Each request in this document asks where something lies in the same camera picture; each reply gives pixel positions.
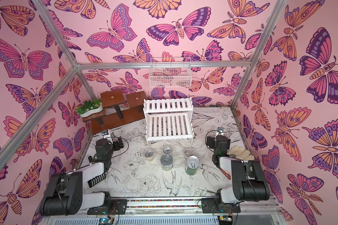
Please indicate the white slatted two-tier shelf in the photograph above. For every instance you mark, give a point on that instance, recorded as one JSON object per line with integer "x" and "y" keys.
{"x": 168, "y": 119}

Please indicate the seed jar with yellow seeds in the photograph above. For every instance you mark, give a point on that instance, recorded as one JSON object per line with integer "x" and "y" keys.
{"x": 149, "y": 154}

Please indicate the green plant in white pot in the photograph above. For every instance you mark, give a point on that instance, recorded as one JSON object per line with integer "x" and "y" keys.
{"x": 89, "y": 107}

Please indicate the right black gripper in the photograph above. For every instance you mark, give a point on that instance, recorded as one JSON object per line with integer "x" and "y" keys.
{"x": 211, "y": 141}

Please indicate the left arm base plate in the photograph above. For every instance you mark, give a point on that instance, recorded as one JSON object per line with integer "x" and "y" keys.
{"x": 116, "y": 207}

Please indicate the aluminium frame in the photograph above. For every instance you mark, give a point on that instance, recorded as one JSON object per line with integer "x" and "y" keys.
{"x": 76, "y": 70}

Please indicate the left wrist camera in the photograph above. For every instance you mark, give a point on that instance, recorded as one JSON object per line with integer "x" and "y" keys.
{"x": 106, "y": 134}

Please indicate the beige work glove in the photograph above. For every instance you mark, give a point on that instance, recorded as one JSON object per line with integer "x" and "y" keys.
{"x": 240, "y": 152}

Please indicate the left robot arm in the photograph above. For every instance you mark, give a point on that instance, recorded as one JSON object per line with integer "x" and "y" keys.
{"x": 64, "y": 194}

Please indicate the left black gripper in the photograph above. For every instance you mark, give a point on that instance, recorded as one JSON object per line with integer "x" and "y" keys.
{"x": 115, "y": 144}

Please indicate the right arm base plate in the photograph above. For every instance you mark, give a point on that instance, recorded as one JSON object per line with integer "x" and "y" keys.
{"x": 211, "y": 205}

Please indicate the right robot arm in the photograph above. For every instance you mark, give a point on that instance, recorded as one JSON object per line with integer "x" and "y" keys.
{"x": 247, "y": 177}

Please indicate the front aluminium rail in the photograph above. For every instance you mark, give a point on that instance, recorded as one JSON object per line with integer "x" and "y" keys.
{"x": 177, "y": 211}

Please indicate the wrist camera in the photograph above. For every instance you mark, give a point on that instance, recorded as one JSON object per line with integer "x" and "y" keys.
{"x": 220, "y": 131}
{"x": 106, "y": 134}

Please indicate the seed jar with red seeds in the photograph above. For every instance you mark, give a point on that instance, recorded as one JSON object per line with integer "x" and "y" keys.
{"x": 188, "y": 152}

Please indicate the green watermelon can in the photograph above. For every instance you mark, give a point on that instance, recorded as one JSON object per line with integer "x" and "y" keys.
{"x": 192, "y": 165}

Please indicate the brown wooden stepped stand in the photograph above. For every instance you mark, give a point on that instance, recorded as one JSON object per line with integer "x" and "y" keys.
{"x": 117, "y": 110}

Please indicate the silver tin can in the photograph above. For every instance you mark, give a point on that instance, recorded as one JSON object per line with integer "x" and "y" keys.
{"x": 166, "y": 162}

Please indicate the white wire basket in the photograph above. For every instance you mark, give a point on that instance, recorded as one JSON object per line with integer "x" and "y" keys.
{"x": 170, "y": 73}

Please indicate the seed jar with dark seeds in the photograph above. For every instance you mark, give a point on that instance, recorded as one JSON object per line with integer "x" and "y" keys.
{"x": 167, "y": 150}

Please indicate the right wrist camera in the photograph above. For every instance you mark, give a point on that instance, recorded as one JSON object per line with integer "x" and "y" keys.
{"x": 220, "y": 131}

